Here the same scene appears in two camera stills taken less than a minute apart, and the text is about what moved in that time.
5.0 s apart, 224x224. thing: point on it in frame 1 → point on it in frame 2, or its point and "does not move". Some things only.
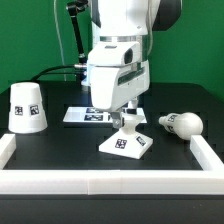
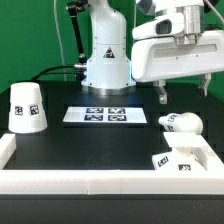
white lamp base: (128, 142) → (189, 152)
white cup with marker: (27, 113) does not move
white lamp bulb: (183, 124) does not move
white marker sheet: (90, 115) does not move
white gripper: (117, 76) → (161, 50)
